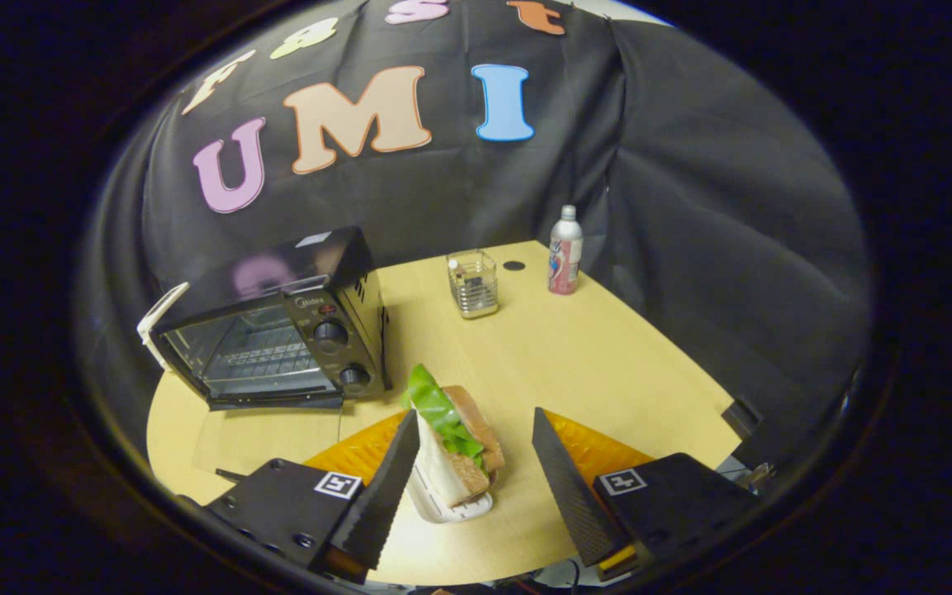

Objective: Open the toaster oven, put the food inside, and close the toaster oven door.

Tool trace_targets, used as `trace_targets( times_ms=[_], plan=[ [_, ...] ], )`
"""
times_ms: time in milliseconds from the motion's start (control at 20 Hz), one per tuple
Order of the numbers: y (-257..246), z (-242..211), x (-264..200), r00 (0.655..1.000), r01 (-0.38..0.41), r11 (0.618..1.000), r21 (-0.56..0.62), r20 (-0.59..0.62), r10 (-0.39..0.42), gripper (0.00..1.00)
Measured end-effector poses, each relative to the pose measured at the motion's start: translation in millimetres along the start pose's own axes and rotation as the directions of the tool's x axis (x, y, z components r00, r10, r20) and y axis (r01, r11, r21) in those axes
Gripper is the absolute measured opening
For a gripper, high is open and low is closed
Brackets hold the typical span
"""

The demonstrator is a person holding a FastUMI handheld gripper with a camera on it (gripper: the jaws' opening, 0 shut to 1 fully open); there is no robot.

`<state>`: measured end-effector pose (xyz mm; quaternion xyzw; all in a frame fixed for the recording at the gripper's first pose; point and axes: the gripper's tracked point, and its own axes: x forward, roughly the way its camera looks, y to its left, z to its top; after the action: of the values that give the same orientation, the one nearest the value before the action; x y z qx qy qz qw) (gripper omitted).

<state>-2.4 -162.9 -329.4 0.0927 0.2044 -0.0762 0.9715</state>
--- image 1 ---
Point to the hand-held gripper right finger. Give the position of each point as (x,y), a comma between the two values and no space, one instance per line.
(571,487)

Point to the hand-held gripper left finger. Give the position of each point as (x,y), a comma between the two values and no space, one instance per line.
(381,496)

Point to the lettuce sandwich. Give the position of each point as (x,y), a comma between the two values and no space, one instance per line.
(464,450)

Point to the black toaster oven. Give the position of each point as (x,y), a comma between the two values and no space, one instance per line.
(327,273)

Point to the white pop-up toaster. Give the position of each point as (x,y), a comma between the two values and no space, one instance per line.
(158,318)

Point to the white plastic tray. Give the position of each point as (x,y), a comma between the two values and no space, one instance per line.
(453,514)

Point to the black table edge fixture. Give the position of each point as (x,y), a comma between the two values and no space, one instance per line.
(740,417)

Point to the clear glass holder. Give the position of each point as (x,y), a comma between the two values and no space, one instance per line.
(473,285)

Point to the white pink drink bottle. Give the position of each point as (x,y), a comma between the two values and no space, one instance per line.
(565,256)

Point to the black backdrop cloth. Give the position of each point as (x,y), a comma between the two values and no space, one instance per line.
(691,165)

